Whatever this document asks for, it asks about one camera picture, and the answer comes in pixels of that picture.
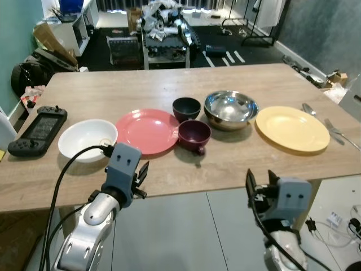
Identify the wooden table leg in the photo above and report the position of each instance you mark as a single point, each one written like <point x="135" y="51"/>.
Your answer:
<point x="316" y="195"/>

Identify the white plastic bag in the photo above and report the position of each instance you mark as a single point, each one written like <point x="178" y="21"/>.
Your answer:
<point x="337" y="95"/>

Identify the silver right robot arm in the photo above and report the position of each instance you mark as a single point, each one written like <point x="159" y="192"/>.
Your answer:
<point x="285" y="248"/>

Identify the cluttered metal cart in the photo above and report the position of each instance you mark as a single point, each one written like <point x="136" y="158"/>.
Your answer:
<point x="166" y="34"/>

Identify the dark blue small bowl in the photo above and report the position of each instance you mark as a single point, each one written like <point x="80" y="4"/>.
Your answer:
<point x="186" y="107"/>

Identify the red and white packet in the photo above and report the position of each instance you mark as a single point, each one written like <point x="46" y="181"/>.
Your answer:
<point x="32" y="97"/>

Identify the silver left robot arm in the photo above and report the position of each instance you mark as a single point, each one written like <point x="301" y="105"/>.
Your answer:
<point x="90" y="226"/>

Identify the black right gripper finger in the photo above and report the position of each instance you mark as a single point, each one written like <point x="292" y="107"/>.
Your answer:
<point x="273" y="179"/>
<point x="251" y="183"/>

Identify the small dark floor box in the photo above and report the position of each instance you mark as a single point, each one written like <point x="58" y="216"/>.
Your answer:
<point x="215" y="51"/>

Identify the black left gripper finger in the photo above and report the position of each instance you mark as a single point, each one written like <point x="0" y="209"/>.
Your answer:
<point x="140" y="175"/>
<point x="145" y="171"/>

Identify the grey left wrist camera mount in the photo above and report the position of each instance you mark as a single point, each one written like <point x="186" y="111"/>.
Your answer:
<point x="123" y="166"/>

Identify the grey drawer cabinet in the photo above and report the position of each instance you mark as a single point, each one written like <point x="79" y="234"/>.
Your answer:
<point x="352" y="99"/>

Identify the white shelf unit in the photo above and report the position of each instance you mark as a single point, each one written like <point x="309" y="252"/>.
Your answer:
<point x="73" y="31"/>

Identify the black clothes rack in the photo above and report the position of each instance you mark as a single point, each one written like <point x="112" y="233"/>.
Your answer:
<point x="265" y="22"/>

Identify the pink plate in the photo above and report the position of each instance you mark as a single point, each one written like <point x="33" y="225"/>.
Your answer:
<point x="148" y="131"/>

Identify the black bag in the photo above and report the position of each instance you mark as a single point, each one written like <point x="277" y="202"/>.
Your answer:
<point x="31" y="73"/>

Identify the black crate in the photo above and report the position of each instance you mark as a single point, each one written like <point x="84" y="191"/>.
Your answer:
<point x="124" y="51"/>

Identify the blue box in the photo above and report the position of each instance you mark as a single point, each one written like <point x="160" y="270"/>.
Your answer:
<point x="71" y="5"/>

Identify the silver metal spoon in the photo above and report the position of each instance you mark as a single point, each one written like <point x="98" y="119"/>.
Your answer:
<point x="309" y="109"/>

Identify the stainless steel bowl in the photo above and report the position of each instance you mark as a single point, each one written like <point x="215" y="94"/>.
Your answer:
<point x="231" y="110"/>

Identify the black handheld game console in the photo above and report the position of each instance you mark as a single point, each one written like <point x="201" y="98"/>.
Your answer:
<point x="38" y="131"/>

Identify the small open cardboard box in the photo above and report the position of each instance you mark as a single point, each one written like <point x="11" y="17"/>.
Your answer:
<point x="337" y="79"/>

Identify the brown cardboard box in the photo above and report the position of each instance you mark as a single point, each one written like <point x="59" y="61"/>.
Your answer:
<point x="53" y="42"/>

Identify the yellow plate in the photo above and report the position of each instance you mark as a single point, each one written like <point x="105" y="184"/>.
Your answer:
<point x="292" y="129"/>

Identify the silver metal fork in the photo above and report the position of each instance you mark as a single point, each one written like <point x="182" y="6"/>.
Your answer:
<point x="333" y="129"/>

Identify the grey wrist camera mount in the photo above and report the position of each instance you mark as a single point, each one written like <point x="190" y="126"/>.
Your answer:
<point x="123" y="166"/>
<point x="293" y="197"/>

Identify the white bowl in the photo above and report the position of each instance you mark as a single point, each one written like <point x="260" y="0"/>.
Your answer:
<point x="84" y="138"/>

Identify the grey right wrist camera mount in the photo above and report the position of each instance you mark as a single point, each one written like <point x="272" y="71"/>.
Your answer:
<point x="293" y="197"/>

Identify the maroon cup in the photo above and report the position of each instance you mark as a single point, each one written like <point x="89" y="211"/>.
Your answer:
<point x="194" y="135"/>

